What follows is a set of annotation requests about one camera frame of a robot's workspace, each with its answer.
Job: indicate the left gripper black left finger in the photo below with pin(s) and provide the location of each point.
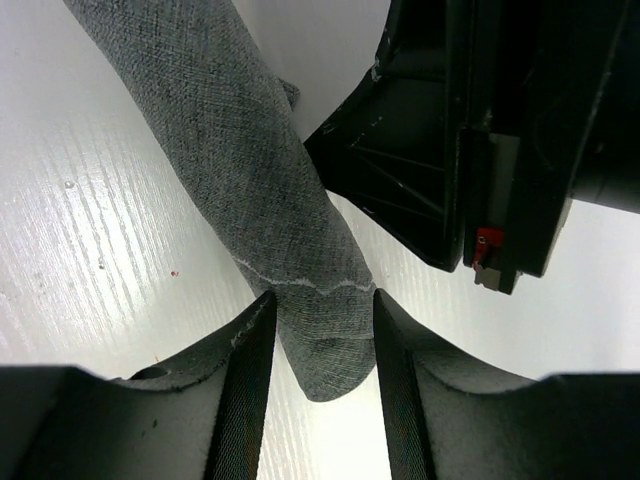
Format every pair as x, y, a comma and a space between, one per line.
203, 409

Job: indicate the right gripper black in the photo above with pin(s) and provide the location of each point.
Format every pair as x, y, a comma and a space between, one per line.
554, 118

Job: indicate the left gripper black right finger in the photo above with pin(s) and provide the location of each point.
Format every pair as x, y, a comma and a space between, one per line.
444, 410

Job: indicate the grey cloth napkin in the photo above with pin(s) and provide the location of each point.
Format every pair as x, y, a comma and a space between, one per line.
223, 120

